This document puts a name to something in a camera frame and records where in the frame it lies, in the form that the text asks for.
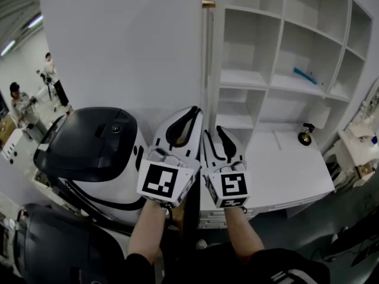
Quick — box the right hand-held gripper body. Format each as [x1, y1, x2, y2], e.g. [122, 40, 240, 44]
[203, 160, 252, 209]

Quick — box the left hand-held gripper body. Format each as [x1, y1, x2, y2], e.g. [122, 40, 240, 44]
[136, 147, 203, 209]

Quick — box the white shelf unit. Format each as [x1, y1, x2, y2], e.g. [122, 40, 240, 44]
[211, 0, 374, 152]

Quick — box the person's left forearm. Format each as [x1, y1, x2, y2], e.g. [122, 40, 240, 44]
[127, 201, 174, 266]

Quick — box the person's right forearm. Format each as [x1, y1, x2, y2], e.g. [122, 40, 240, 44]
[223, 207, 266, 262]

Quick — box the white desk with drawers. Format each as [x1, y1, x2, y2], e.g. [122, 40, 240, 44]
[197, 122, 336, 230]

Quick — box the white and black robot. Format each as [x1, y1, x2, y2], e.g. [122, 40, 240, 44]
[13, 202, 127, 284]
[33, 106, 149, 227]

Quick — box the person's black shirt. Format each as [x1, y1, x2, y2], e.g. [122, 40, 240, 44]
[124, 243, 331, 284]

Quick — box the teal object on shelf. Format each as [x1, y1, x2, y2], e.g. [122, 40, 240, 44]
[293, 66, 319, 86]

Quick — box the black monitor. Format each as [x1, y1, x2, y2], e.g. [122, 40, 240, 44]
[52, 79, 70, 108]

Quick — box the white ornate vanity table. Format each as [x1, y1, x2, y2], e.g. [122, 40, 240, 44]
[323, 120, 379, 189]

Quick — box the oval vanity mirror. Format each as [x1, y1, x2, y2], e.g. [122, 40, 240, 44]
[359, 86, 379, 121]

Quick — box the long ceiling light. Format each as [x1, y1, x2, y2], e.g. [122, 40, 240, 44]
[27, 14, 44, 30]
[0, 40, 16, 57]

